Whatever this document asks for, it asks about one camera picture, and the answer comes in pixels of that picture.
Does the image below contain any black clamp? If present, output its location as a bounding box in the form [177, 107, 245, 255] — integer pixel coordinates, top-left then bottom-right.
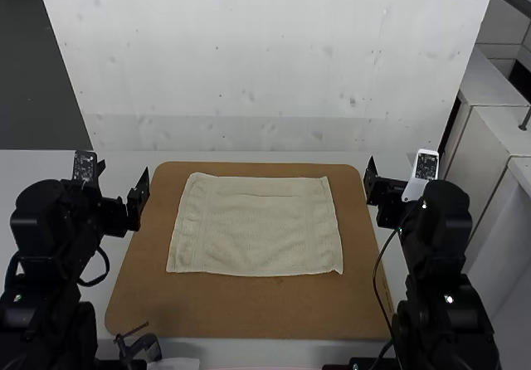
[113, 322, 163, 366]

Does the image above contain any white cabinet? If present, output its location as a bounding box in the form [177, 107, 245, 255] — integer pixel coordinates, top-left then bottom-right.
[438, 0, 531, 292]

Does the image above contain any black cable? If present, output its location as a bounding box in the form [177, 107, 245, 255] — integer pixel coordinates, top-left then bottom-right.
[372, 202, 425, 363]
[77, 244, 111, 286]

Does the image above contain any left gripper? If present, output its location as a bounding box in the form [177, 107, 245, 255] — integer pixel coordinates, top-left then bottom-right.
[95, 166, 151, 238]

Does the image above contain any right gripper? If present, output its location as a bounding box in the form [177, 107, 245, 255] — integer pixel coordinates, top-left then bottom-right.
[362, 155, 410, 229]

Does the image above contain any pale towel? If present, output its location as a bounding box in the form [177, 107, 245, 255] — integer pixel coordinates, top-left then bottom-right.
[165, 172, 345, 278]

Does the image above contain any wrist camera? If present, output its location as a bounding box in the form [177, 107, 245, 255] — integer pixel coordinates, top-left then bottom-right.
[400, 148, 440, 202]
[72, 149, 106, 191]

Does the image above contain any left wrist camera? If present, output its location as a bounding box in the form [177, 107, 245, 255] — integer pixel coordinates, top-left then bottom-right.
[72, 149, 106, 191]

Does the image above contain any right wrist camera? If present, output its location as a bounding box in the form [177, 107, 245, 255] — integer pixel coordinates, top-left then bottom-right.
[400, 148, 440, 202]

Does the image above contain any cork mat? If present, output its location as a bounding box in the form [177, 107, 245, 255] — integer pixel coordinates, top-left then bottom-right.
[105, 161, 394, 340]

